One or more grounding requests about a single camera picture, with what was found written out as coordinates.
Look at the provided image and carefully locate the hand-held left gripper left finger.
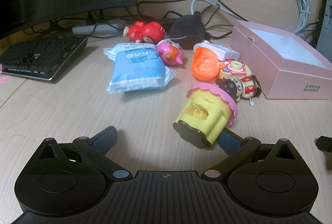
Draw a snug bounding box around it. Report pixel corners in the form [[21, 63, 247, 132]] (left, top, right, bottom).
[[38, 125, 130, 180]]

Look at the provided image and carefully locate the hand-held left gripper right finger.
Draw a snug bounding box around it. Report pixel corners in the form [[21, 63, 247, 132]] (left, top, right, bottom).
[[204, 129, 301, 180]]

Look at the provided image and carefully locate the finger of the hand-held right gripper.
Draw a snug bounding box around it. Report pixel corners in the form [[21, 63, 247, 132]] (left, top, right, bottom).
[[315, 136, 332, 154]]

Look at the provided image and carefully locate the yellow toy house pink roof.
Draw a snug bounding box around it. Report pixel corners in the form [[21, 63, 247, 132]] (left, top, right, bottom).
[[172, 82, 238, 149]]

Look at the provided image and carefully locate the black haired wind-up doll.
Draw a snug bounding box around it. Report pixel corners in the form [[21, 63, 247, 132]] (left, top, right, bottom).
[[215, 75, 262, 108]]

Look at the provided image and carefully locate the cream toy with red trim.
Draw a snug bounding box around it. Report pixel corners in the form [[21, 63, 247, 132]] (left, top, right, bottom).
[[217, 59, 253, 80]]

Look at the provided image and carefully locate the pink cardboard box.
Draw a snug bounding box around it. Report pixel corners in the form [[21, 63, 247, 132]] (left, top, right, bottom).
[[230, 20, 332, 100]]

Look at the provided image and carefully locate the blue white plastic packet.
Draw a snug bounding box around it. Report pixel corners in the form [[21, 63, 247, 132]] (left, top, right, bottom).
[[103, 43, 177, 95]]

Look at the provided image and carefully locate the orange toy egg shell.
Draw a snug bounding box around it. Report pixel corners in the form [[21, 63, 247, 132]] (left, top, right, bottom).
[[191, 47, 221, 82]]

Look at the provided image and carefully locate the small white box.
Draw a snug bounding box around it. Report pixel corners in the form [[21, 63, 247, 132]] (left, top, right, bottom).
[[194, 42, 241, 61]]

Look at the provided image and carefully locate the pink round toy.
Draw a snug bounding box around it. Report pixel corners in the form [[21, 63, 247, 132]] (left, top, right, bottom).
[[156, 40, 186, 67]]

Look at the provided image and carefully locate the red toy figure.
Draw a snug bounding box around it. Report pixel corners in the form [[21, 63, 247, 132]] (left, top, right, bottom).
[[123, 21, 166, 44]]

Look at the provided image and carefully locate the black plush toy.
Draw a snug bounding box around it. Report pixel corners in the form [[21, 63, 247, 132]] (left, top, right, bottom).
[[170, 11, 210, 49]]

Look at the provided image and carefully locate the wooden desktop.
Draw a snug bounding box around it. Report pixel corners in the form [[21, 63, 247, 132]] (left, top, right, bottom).
[[0, 17, 332, 217]]

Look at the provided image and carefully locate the black keyboard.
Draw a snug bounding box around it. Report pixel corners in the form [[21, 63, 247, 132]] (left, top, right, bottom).
[[0, 35, 89, 84]]

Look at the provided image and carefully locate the white power strip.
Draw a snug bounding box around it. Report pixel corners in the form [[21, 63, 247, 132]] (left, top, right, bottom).
[[72, 18, 130, 34]]

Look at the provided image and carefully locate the pink plastic wrapper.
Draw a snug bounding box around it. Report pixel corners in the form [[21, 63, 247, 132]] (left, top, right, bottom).
[[0, 63, 11, 84]]

